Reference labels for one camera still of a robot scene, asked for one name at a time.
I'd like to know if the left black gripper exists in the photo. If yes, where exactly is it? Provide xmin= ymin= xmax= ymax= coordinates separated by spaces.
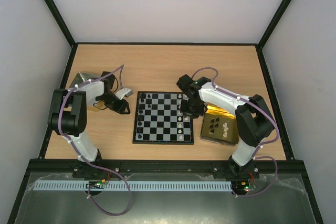
xmin=98 ymin=93 xmax=130 ymax=115

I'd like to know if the gold metal tin tray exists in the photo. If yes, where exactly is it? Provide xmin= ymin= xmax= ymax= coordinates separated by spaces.
xmin=200 ymin=104 xmax=239 ymax=146

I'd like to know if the black grey chess board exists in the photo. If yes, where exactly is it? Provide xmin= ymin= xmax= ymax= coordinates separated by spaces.
xmin=132 ymin=91 xmax=194 ymax=145

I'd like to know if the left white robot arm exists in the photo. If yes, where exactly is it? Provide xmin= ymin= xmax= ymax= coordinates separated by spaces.
xmin=48 ymin=71 xmax=133 ymax=167

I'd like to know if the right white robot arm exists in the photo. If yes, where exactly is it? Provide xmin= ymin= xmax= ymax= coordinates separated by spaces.
xmin=176 ymin=74 xmax=279 ymax=178

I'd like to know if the silver tin lid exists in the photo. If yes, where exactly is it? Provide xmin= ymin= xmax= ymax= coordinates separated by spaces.
xmin=69 ymin=72 xmax=104 ymax=107

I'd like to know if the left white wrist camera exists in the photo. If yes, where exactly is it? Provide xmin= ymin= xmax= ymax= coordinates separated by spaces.
xmin=115 ymin=88 xmax=133 ymax=100

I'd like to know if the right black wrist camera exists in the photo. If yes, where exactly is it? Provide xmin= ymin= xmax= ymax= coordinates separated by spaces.
xmin=176 ymin=74 xmax=195 ymax=95

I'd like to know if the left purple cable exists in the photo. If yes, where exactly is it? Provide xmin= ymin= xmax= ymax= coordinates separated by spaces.
xmin=58 ymin=64 xmax=133 ymax=216

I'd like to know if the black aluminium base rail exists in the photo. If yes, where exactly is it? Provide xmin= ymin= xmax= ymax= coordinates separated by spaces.
xmin=72 ymin=158 xmax=260 ymax=180

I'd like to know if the black enclosure frame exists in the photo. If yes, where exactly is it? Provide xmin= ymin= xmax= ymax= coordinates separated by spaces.
xmin=7 ymin=0 xmax=323 ymax=223

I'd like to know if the white slotted cable duct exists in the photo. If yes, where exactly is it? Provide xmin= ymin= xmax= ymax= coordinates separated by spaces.
xmin=33 ymin=180 xmax=232 ymax=192

